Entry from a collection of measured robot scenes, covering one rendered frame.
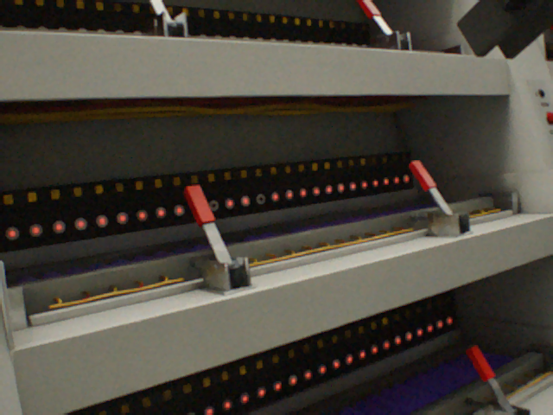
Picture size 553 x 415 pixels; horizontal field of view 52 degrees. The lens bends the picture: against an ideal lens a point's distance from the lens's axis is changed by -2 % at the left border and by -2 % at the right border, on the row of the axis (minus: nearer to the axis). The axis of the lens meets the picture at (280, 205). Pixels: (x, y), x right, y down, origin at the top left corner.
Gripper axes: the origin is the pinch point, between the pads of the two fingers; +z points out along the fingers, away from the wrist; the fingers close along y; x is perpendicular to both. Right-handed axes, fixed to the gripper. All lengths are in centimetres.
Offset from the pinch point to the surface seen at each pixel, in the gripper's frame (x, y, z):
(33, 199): 7.5, -23.8, 34.0
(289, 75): 8.4, -4.5, 17.7
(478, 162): 2.4, 30.1, 27.3
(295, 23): 27.1, 12.8, 30.0
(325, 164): 7.9, 10.7, 34.0
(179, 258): -3.3, -15.8, 26.3
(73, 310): -6.0, -25.3, 24.8
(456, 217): -6.5, 11.1, 20.6
